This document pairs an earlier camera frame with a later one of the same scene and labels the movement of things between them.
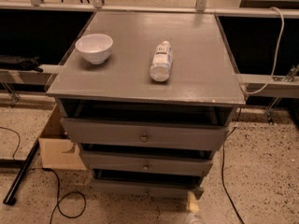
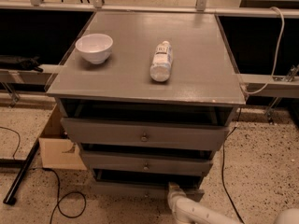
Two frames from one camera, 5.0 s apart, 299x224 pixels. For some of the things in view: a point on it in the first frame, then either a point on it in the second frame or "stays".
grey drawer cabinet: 147,98 stays
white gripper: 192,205 to 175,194
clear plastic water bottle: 161,68 stays
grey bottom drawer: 153,182 stays
